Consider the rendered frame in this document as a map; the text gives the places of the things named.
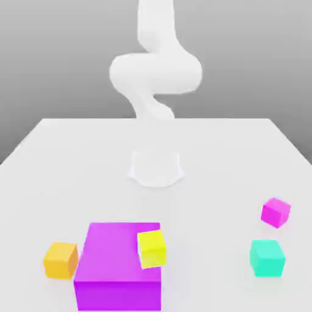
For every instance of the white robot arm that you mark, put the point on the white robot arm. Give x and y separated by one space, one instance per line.
156 73

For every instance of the small yellow cube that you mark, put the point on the small yellow cube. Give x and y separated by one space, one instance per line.
152 249

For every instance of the small orange cube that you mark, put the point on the small orange cube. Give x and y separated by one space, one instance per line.
59 260

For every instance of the small magenta cube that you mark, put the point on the small magenta cube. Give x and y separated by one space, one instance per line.
275 213

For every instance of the small turquoise cube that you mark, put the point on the small turquoise cube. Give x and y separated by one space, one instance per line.
267 258

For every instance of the large purple box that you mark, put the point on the large purple box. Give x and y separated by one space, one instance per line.
112 263

